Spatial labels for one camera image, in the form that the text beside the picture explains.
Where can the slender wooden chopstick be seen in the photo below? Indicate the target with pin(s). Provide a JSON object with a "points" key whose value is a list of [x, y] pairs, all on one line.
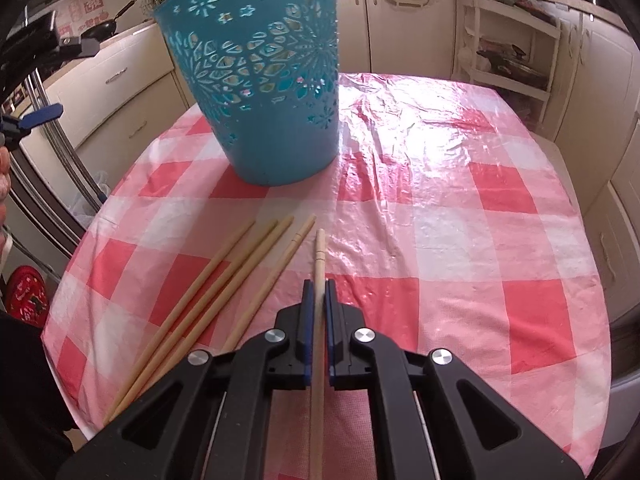
{"points": [[222, 285], [272, 280], [202, 290], [239, 280], [320, 255]]}

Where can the dark cooking pot with lid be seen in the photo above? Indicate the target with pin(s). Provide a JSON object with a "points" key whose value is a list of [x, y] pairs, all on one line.
{"points": [[510, 65]]}

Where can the blue perforated plastic bucket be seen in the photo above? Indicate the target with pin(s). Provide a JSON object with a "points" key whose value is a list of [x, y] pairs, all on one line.
{"points": [[270, 125]]}

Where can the white trolley cart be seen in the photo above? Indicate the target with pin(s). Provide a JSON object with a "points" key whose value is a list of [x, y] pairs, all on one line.
{"points": [[540, 50]]}

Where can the person's left leg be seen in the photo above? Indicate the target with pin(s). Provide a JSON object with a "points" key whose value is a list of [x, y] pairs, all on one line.
{"points": [[25, 385]]}

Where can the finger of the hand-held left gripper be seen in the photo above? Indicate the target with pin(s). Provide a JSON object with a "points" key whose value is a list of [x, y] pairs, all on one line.
{"points": [[35, 35], [42, 114]]}

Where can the white cabinet with small drawers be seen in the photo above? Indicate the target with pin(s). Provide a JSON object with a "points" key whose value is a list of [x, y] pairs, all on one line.
{"points": [[590, 85]]}

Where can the red white checked tablecloth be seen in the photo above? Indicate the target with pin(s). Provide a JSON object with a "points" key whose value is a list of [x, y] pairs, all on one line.
{"points": [[450, 260]]}

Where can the black frying pan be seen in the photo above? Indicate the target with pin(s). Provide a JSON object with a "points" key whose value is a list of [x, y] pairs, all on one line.
{"points": [[102, 27]]}

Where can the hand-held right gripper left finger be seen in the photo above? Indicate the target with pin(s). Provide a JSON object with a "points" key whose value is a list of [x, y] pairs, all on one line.
{"points": [[307, 330]]}

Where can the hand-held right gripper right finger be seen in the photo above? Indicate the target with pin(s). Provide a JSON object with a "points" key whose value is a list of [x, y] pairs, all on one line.
{"points": [[331, 330]]}

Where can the person's left hand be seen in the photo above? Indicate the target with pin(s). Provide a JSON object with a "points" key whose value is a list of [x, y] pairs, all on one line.
{"points": [[4, 175]]}

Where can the red wall stickers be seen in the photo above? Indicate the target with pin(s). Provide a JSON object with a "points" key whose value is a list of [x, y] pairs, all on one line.
{"points": [[80, 10]]}

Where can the red patterned plush slipper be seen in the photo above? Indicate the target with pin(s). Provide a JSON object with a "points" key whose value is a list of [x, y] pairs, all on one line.
{"points": [[27, 295]]}

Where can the white lower door cabinets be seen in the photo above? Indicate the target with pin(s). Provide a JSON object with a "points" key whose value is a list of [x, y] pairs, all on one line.
{"points": [[360, 20]]}

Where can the white cabinet with wide drawers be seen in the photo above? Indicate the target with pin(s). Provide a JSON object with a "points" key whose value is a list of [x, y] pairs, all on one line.
{"points": [[125, 85]]}

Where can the white plastic bag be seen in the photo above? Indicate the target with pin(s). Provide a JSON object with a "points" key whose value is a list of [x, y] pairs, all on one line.
{"points": [[92, 200]]}

